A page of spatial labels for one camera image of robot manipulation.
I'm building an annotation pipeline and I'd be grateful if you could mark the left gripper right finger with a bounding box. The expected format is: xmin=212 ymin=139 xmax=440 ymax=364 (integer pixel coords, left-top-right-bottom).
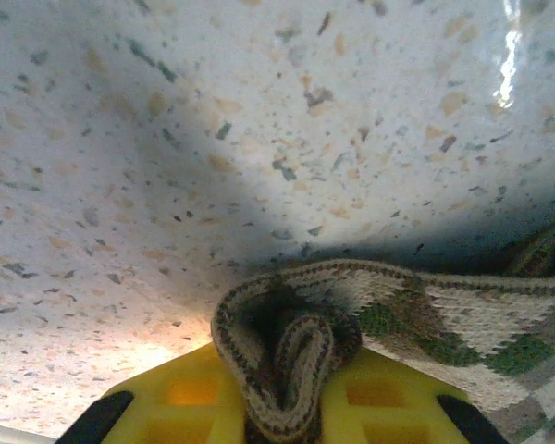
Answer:
xmin=318 ymin=349 xmax=510 ymax=444

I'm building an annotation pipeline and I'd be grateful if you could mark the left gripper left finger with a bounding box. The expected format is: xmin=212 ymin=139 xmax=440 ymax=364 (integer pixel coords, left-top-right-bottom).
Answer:
xmin=55 ymin=344 xmax=247 ymax=444

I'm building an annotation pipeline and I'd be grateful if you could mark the beige brown argyle sock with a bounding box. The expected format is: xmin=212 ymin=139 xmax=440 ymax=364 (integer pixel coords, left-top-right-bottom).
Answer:
xmin=210 ymin=258 xmax=555 ymax=444

